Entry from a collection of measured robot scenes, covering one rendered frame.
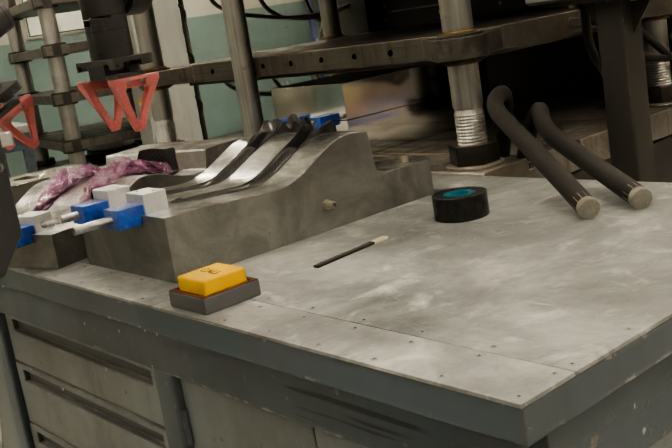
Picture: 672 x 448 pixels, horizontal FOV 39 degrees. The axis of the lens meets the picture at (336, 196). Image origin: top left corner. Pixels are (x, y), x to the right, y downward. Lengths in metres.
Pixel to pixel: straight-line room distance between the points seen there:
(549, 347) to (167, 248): 0.58
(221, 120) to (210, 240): 7.79
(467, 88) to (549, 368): 1.05
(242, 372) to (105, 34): 0.47
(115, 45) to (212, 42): 7.77
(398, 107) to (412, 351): 1.42
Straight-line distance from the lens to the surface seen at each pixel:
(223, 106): 9.06
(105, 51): 1.28
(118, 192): 1.39
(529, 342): 0.87
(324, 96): 2.18
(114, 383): 1.52
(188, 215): 1.26
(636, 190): 1.29
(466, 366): 0.83
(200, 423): 1.31
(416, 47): 1.96
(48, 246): 1.50
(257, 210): 1.32
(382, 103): 2.21
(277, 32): 9.32
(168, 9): 5.69
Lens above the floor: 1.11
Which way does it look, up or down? 11 degrees down
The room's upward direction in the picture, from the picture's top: 9 degrees counter-clockwise
